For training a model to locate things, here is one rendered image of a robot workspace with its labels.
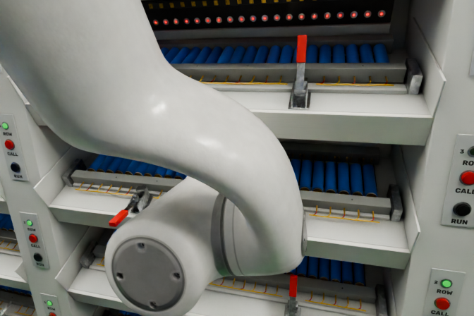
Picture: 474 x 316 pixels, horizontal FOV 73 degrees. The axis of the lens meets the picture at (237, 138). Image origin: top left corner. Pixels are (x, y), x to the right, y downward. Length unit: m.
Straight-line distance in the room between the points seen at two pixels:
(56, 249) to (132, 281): 0.47
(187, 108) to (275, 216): 0.09
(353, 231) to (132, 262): 0.35
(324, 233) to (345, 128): 0.16
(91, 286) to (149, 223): 0.52
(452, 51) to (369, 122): 0.12
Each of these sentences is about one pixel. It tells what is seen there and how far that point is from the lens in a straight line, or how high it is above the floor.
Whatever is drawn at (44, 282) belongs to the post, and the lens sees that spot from 0.82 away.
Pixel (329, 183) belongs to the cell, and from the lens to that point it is 0.55.
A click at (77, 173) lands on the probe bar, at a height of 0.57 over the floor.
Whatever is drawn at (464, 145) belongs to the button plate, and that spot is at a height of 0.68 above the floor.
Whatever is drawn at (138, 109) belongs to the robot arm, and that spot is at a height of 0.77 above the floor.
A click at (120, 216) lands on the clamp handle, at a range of 0.54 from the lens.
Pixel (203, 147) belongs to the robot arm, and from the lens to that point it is 0.20.
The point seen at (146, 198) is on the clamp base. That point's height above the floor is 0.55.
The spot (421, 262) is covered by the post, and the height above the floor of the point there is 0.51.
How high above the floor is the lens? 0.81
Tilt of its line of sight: 18 degrees down
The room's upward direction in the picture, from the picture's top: 1 degrees counter-clockwise
